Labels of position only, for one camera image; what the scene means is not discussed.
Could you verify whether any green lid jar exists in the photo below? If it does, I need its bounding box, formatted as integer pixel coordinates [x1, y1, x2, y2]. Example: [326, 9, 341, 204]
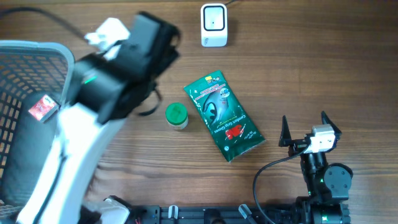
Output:
[165, 103, 188, 130]

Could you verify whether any left camera cable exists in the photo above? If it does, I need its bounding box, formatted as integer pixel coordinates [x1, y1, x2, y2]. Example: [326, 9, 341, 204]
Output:
[0, 6, 91, 43]

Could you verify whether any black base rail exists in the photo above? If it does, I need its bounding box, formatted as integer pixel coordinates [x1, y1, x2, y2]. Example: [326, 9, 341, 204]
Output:
[124, 203, 351, 224]

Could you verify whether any red white small packet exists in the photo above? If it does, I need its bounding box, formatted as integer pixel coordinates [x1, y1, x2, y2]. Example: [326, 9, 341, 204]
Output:
[28, 95, 59, 123]

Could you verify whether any right camera cable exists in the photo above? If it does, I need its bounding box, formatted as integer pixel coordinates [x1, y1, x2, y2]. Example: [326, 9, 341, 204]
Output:
[252, 146, 312, 224]

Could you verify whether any camera cable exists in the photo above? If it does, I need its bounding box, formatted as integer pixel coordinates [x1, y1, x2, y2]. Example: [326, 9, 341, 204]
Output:
[0, 6, 91, 43]
[252, 146, 312, 224]

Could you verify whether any green 3M gloves pack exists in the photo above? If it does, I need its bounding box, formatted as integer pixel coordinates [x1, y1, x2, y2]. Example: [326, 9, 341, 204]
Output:
[183, 70, 266, 162]

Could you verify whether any grey plastic basket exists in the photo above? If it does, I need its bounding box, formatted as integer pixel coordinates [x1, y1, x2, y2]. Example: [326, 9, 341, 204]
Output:
[1, 40, 75, 219]

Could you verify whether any white barcode scanner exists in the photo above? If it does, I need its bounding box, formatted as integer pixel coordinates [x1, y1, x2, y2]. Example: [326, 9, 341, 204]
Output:
[200, 3, 228, 47]

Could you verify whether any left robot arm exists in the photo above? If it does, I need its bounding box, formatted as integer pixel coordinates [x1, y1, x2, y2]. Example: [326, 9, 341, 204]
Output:
[17, 11, 181, 223]

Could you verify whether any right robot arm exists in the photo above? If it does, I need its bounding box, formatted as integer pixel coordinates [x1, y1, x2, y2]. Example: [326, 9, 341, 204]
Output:
[279, 111, 353, 224]

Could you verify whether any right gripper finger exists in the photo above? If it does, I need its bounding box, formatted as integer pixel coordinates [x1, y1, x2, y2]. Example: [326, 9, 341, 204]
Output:
[321, 111, 342, 137]
[279, 115, 292, 147]

